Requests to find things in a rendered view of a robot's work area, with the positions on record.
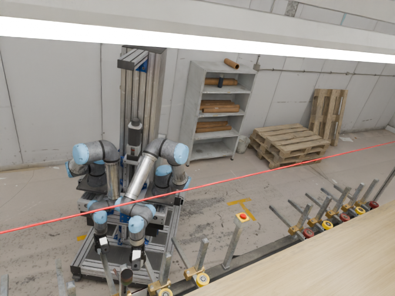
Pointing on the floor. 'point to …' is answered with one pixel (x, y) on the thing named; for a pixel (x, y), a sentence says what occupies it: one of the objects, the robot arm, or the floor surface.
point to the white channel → (351, 8)
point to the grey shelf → (189, 138)
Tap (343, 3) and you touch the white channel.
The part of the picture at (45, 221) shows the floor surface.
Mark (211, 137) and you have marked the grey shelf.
